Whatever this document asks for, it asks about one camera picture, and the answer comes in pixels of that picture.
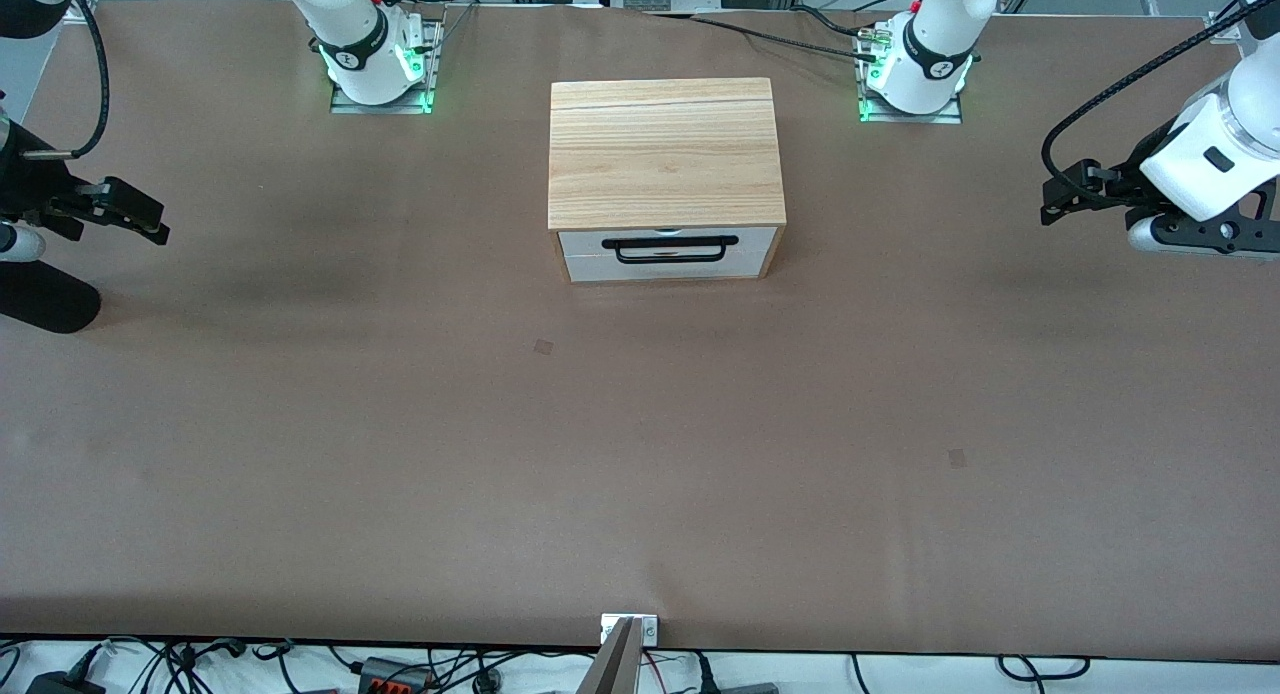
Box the white drawer with black handle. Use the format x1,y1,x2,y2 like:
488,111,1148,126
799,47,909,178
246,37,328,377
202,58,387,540
557,227,780,267

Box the light wooden drawer cabinet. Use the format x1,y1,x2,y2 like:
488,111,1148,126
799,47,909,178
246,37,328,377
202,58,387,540
547,77,788,281

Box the black rounded object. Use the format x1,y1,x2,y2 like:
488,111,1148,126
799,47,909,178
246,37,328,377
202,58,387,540
0,262,102,335

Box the black power adapter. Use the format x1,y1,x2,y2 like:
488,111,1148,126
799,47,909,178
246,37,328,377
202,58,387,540
25,672,106,694

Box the black box with red connectors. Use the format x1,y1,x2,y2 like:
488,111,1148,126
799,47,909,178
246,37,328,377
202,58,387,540
358,657,433,694

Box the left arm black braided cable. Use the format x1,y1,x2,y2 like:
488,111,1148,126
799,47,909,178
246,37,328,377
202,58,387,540
1040,0,1280,190

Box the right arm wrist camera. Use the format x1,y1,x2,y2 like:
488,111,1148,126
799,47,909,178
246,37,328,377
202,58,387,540
0,224,47,265

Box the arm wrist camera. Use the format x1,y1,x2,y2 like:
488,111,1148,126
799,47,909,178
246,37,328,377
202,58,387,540
0,224,47,265
1127,214,1280,262

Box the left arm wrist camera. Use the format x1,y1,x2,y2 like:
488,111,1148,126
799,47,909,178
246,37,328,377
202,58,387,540
1127,214,1280,262

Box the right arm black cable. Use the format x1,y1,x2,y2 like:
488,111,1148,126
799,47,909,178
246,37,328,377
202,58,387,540
20,0,111,162

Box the black cable across table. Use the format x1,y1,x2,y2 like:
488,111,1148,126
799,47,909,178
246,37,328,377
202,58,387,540
645,10,883,61

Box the tangled black cables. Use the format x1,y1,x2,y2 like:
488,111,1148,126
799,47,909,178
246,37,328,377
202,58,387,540
95,638,301,694

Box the looped black cable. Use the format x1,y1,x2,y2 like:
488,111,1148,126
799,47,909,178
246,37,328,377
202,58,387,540
997,656,1091,682

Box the small metal bracket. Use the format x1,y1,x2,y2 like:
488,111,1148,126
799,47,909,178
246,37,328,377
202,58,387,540
600,614,660,645

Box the grey mounting post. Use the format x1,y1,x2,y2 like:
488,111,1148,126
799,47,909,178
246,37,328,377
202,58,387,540
575,617,641,694

